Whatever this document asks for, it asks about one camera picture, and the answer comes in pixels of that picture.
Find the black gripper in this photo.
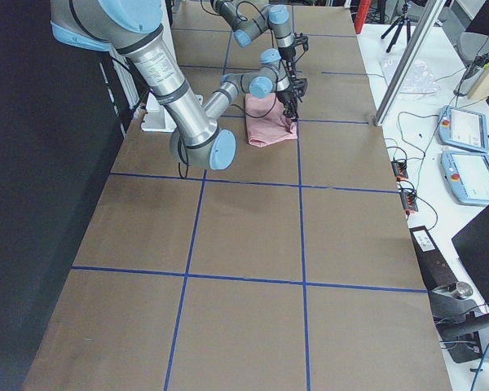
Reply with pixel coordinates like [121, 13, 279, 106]
[278, 33, 309, 84]
[277, 77, 308, 121]

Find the pink Snoopy t-shirt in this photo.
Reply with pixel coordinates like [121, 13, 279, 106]
[244, 93, 297, 147]

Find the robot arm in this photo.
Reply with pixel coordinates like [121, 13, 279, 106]
[210, 0, 309, 86]
[51, 1, 309, 170]

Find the red cylinder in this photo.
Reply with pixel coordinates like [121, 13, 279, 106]
[354, 0, 372, 34]

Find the far orange USB hub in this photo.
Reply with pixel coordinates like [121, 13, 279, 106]
[391, 160, 408, 182]

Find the orange usb hub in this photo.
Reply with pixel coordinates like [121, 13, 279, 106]
[391, 160, 408, 182]
[400, 189, 418, 216]

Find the clear plastic bag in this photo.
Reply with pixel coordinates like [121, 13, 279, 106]
[380, 57, 439, 94]

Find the near orange USB hub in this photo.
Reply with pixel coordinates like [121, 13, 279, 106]
[400, 189, 418, 216]

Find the far blue teach pendant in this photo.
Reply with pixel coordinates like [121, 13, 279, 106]
[437, 105, 489, 152]

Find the blue teach pendant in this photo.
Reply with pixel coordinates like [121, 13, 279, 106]
[437, 105, 489, 152]
[441, 151, 489, 206]

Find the near blue teach pendant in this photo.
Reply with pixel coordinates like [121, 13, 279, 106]
[441, 151, 489, 206]

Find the black electronics box with label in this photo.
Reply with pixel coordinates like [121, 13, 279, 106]
[409, 226, 457, 291]

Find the black computer monitor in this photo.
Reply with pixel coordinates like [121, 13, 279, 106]
[452, 205, 489, 302]

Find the aluminium frame post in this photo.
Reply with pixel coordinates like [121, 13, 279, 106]
[374, 0, 445, 126]

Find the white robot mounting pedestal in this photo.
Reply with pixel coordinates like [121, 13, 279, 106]
[140, 91, 205, 134]

